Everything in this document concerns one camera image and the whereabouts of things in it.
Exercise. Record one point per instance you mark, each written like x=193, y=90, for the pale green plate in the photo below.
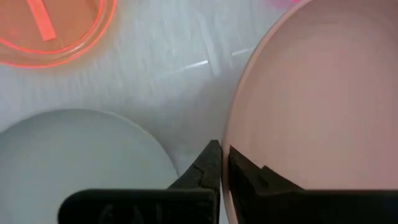
x=77, y=155

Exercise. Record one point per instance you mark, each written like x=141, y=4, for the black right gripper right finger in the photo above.
x=280, y=205

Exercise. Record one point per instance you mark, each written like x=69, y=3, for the orange translucent plate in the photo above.
x=71, y=28

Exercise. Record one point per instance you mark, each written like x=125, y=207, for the pale pink ceramic plate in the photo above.
x=311, y=93

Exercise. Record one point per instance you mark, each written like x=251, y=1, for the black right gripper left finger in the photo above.
x=186, y=205

